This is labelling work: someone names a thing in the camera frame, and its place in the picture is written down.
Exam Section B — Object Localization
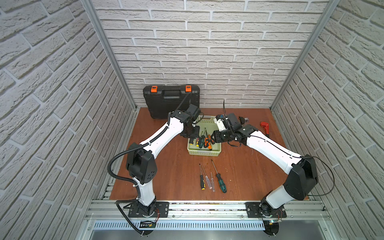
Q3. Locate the clear handle screwdriver large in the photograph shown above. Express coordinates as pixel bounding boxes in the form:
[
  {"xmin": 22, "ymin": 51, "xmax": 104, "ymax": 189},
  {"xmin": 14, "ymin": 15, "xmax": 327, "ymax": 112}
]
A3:
[{"xmin": 202, "ymin": 167, "xmax": 213, "ymax": 190}]

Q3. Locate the small black metal clamp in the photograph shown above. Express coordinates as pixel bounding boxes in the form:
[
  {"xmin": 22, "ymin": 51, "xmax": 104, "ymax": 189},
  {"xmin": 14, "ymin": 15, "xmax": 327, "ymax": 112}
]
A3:
[{"xmin": 239, "ymin": 117, "xmax": 249, "ymax": 125}]

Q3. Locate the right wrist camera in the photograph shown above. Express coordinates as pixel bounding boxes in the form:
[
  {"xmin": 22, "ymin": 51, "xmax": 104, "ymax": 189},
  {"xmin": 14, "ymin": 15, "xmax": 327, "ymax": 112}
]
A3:
[{"xmin": 214, "ymin": 118, "xmax": 227, "ymax": 132}]

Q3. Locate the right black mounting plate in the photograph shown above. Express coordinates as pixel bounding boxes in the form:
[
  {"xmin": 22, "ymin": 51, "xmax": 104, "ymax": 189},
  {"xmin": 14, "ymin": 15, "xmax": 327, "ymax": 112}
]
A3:
[{"xmin": 245, "ymin": 202, "xmax": 287, "ymax": 219}]

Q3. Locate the red pipe wrench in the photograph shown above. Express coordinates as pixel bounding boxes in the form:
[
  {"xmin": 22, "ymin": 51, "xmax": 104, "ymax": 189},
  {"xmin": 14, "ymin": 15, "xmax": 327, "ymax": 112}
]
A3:
[{"xmin": 260, "ymin": 122, "xmax": 270, "ymax": 136}]

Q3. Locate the right thin black cable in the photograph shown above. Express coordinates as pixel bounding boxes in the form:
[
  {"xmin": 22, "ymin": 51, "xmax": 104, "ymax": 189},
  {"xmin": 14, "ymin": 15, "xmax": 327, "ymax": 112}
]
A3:
[{"xmin": 222, "ymin": 99, "xmax": 335, "ymax": 197}]

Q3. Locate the black mounting plate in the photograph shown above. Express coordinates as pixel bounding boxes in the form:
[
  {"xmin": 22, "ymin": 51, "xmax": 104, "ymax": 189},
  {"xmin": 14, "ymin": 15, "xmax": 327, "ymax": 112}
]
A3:
[
  {"xmin": 128, "ymin": 201, "xmax": 170, "ymax": 218},
  {"xmin": 245, "ymin": 202, "xmax": 287, "ymax": 219}
]

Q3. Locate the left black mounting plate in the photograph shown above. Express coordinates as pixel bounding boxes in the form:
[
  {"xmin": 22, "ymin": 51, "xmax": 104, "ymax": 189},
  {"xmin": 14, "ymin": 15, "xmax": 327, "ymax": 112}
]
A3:
[{"xmin": 128, "ymin": 201, "xmax": 170, "ymax": 218}]

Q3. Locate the orange black curved screwdriver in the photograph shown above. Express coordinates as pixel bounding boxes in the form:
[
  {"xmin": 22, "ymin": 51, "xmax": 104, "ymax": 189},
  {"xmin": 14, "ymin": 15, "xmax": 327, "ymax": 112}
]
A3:
[{"xmin": 208, "ymin": 135, "xmax": 215, "ymax": 145}]

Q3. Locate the orange black stubby screwdriver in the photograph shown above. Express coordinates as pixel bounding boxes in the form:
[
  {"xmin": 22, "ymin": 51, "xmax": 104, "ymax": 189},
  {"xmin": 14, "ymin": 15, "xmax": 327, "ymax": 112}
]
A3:
[{"xmin": 204, "ymin": 138, "xmax": 209, "ymax": 148}]

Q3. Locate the green black large screwdriver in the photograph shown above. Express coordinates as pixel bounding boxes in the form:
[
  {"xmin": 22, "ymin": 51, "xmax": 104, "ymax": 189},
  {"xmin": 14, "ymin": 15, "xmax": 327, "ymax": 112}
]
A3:
[{"xmin": 211, "ymin": 160, "xmax": 227, "ymax": 193}]

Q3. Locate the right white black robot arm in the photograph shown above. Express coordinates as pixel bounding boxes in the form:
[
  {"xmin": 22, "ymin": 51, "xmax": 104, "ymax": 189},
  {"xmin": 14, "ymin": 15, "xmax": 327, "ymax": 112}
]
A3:
[{"xmin": 212, "ymin": 113, "xmax": 318, "ymax": 218}]

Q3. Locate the left black corrugated cable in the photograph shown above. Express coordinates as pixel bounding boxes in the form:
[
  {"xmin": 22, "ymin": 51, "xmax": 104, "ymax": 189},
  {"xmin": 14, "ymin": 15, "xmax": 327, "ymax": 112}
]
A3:
[{"xmin": 107, "ymin": 92, "xmax": 193, "ymax": 236}]

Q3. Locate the black plastic tool case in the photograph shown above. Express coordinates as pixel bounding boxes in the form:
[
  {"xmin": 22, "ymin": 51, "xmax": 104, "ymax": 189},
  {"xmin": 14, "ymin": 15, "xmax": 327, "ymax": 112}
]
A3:
[{"xmin": 143, "ymin": 85, "xmax": 201, "ymax": 120}]

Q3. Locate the orange handle screwdriver slim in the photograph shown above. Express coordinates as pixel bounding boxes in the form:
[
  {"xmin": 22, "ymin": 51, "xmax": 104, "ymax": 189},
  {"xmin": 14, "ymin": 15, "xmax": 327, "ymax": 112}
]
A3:
[{"xmin": 204, "ymin": 129, "xmax": 211, "ymax": 148}]

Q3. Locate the clear handle screwdriver small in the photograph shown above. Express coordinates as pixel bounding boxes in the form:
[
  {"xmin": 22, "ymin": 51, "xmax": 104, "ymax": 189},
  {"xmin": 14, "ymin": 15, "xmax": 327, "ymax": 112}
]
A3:
[{"xmin": 210, "ymin": 172, "xmax": 216, "ymax": 192}]

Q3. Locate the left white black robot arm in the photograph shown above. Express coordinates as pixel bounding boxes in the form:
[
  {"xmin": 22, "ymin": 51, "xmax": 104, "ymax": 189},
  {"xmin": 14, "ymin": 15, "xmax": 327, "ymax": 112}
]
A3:
[{"xmin": 126, "ymin": 104, "xmax": 201, "ymax": 217}]

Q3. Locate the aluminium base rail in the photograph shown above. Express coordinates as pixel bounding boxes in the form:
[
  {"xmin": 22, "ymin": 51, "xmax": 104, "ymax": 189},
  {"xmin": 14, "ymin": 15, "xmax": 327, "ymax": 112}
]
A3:
[{"xmin": 83, "ymin": 200, "xmax": 331, "ymax": 222}]

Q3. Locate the light green plastic bin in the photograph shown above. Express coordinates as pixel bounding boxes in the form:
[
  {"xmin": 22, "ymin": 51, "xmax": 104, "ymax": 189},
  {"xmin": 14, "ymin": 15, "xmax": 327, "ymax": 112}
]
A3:
[{"xmin": 187, "ymin": 116, "xmax": 222, "ymax": 157}]

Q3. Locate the yellow black short screwdriver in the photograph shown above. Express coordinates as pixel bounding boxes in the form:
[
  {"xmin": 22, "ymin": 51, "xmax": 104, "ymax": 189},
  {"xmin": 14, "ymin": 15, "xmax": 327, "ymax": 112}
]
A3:
[{"xmin": 199, "ymin": 164, "xmax": 206, "ymax": 190}]

